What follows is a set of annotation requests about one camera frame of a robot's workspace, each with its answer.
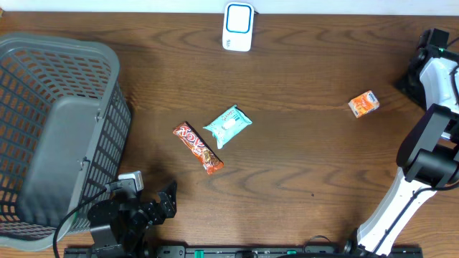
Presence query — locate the white barcode scanner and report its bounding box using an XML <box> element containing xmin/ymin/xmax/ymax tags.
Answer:
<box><xmin>222</xmin><ymin>2</ymin><xmax>255</xmax><ymax>52</ymax></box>

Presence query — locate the black aluminium rail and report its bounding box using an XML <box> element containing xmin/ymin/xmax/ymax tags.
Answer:
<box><xmin>63</xmin><ymin>245</ymin><xmax>424</xmax><ymax>258</ymax></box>

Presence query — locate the mint green wipes pack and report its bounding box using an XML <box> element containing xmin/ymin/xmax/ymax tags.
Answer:
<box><xmin>204</xmin><ymin>105</ymin><xmax>252</xmax><ymax>149</ymax></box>

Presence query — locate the grey plastic shopping basket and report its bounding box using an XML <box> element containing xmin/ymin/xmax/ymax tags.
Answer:
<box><xmin>1</xmin><ymin>33</ymin><xmax>131</xmax><ymax>252</ymax></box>

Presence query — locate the small orange tissue pack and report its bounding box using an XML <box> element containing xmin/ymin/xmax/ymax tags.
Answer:
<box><xmin>348</xmin><ymin>90</ymin><xmax>379</xmax><ymax>118</ymax></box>

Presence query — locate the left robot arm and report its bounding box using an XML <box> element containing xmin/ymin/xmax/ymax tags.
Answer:
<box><xmin>85</xmin><ymin>199</ymin><xmax>175</xmax><ymax>258</ymax></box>

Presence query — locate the red chocolate bar wrapper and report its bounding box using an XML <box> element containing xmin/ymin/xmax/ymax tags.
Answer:
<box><xmin>173</xmin><ymin>122</ymin><xmax>224</xmax><ymax>175</ymax></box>

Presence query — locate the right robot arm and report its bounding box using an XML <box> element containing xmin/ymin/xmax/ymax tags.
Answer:
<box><xmin>156</xmin><ymin>29</ymin><xmax>458</xmax><ymax>258</ymax></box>

